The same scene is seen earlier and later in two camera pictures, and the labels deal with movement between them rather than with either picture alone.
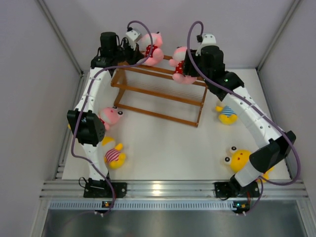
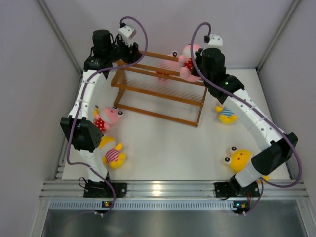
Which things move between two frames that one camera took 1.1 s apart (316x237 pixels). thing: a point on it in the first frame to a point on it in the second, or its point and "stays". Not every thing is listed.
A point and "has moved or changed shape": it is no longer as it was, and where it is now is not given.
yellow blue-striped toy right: [228, 116] stays
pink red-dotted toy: [157, 54] to [169, 64]
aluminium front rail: [284, 189] stays
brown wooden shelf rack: [149, 88] stays
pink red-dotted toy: [109, 116] stays
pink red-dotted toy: [178, 61] has moved or changed shape
